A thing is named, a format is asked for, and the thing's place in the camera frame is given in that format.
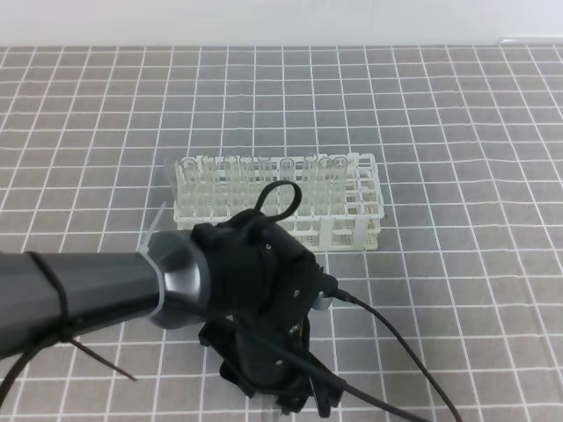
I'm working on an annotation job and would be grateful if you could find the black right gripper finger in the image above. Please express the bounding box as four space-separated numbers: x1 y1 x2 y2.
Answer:
199 323 308 414

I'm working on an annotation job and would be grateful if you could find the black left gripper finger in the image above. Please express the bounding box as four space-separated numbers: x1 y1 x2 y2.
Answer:
303 316 343 418

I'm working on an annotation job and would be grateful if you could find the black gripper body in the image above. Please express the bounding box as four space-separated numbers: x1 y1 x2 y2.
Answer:
191 210 338 391

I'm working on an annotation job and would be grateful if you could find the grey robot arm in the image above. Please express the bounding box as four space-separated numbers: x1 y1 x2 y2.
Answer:
1 209 343 418

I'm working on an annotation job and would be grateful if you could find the white test tube rack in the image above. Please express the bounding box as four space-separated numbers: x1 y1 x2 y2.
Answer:
173 153 384 251

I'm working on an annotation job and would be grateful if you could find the clear tube leftmost leaning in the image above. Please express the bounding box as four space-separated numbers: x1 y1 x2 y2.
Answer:
164 156 179 206

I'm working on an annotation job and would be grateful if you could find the grey grid tablecloth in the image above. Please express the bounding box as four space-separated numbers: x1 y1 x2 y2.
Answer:
1 46 562 421

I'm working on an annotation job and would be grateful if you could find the black camera cable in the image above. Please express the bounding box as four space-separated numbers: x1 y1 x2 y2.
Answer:
206 287 465 422

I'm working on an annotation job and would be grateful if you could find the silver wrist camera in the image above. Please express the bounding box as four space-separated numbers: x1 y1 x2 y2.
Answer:
311 287 339 311

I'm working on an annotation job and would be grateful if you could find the white cable tie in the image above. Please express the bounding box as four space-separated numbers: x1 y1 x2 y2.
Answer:
137 202 166 329

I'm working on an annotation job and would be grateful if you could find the black cable tie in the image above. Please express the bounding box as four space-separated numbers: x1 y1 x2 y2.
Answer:
28 251 137 382

